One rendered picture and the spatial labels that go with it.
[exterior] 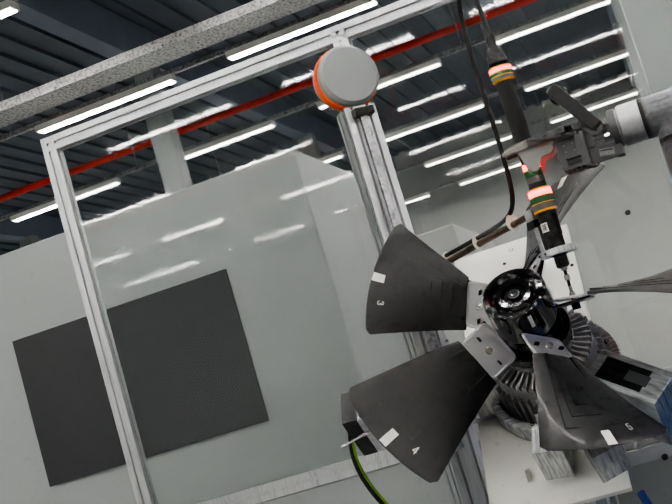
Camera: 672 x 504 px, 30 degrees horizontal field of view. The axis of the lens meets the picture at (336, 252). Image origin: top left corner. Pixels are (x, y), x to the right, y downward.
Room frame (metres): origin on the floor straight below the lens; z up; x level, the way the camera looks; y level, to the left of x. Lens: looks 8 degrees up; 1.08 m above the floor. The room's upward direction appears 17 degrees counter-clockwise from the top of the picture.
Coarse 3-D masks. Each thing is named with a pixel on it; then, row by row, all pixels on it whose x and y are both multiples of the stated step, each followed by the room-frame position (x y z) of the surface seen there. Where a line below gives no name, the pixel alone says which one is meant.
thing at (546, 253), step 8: (528, 216) 2.31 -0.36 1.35; (536, 216) 2.30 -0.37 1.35; (528, 224) 2.31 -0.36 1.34; (536, 224) 2.29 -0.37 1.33; (536, 232) 2.30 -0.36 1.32; (544, 240) 2.30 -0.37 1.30; (544, 248) 2.29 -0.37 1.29; (552, 248) 2.25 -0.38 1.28; (560, 248) 2.25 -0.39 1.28; (568, 248) 2.25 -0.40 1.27; (576, 248) 2.26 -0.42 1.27; (544, 256) 2.26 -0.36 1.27
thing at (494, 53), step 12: (492, 36) 2.27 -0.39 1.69; (492, 48) 2.27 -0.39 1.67; (492, 60) 2.27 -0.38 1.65; (504, 60) 2.29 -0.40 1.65; (540, 216) 2.27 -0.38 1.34; (552, 216) 2.26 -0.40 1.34; (552, 228) 2.26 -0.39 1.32; (552, 240) 2.27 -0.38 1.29; (564, 252) 2.27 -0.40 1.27; (564, 264) 2.27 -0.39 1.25
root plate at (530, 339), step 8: (528, 336) 2.24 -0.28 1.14; (536, 336) 2.25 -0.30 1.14; (528, 344) 2.21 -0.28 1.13; (544, 344) 2.24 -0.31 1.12; (560, 344) 2.27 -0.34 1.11; (536, 352) 2.20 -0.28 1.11; (544, 352) 2.22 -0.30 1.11; (552, 352) 2.23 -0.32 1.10; (560, 352) 2.24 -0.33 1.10; (568, 352) 2.25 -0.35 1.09
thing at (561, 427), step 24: (552, 360) 2.19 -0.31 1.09; (576, 360) 2.24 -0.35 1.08; (552, 384) 2.14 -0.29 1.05; (576, 384) 2.15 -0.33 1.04; (600, 384) 2.19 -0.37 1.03; (552, 408) 2.10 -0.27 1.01; (576, 408) 2.10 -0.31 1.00; (600, 408) 2.12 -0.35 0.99; (624, 408) 2.14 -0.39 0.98; (552, 432) 2.06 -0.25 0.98; (576, 432) 2.07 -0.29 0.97; (600, 432) 2.07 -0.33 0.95; (624, 432) 2.08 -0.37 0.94; (648, 432) 2.09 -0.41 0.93
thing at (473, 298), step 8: (472, 288) 2.36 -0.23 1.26; (480, 288) 2.35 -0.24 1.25; (472, 296) 2.36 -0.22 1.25; (480, 296) 2.35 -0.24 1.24; (472, 304) 2.37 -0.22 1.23; (472, 312) 2.37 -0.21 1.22; (480, 312) 2.36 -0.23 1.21; (472, 320) 2.38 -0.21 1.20; (480, 320) 2.36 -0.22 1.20; (488, 320) 2.35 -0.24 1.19
